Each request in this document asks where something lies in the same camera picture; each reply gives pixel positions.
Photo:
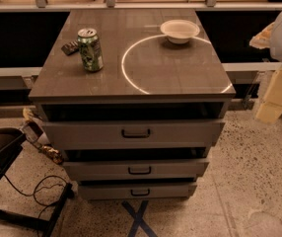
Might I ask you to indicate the grey drawer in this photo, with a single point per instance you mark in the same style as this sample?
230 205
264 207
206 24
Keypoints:
136 170
136 191
84 135

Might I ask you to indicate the top grey drawer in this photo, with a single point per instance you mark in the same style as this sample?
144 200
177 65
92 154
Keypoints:
84 135

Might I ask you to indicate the green soda can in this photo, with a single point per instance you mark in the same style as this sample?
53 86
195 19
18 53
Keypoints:
90 50

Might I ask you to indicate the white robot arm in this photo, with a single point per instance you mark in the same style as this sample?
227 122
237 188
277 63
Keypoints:
276 40

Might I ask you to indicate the white paper bowl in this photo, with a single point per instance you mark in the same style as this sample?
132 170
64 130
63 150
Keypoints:
179 31

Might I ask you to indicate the middle grey drawer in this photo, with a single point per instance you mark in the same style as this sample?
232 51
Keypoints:
136 170

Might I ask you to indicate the crumpled snack bag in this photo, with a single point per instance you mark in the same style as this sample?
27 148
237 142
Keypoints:
33 129

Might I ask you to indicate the grey drawer cabinet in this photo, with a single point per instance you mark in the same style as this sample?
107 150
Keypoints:
145 77

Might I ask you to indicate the bottom grey drawer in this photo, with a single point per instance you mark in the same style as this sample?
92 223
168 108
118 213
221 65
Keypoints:
136 191

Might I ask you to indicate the black chair frame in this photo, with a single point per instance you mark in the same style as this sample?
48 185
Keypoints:
11 140

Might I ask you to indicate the small dark snack bar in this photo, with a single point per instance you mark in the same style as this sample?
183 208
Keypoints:
70 47

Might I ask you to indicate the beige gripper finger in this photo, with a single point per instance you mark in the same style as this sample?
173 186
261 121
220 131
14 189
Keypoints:
270 108
262 39

